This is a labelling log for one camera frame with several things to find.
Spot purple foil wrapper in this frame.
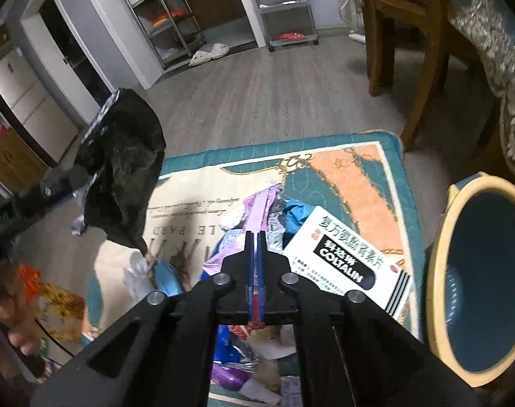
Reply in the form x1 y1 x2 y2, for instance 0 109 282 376
201 183 284 279

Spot white Coltalin medicine box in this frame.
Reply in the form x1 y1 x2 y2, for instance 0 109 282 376
283 207 412 320

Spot black plastic bag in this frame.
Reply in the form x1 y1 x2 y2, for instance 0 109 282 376
74 88 167 254

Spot yellow rimmed teal trash bin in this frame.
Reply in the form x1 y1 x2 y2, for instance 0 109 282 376
425 172 515 388

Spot person's left hand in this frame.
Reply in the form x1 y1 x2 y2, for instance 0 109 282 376
0 263 40 355

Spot blue crumpled wrapper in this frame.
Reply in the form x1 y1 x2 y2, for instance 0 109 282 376
282 198 314 246

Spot teal and beige printed mat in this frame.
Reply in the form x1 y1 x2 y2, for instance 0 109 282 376
81 130 429 407

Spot white cabinet drawers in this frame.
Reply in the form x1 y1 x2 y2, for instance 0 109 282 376
0 50 78 163

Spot orange snack package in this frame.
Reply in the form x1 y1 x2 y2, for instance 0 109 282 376
17 264 85 343

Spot white crumpled paper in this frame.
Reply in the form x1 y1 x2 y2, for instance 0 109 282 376
123 251 155 302

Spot white slippers on floor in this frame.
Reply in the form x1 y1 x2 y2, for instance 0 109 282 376
189 43 230 67

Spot grey plastic drawer cart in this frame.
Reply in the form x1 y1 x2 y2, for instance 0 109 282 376
255 0 319 53

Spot wooden dining chair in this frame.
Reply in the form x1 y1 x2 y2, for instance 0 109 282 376
362 0 454 150

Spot lace embroidered tablecloth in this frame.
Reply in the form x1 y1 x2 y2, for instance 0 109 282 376
451 0 515 174

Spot metal wire shelving rack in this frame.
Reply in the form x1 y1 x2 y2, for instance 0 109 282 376
125 0 206 73

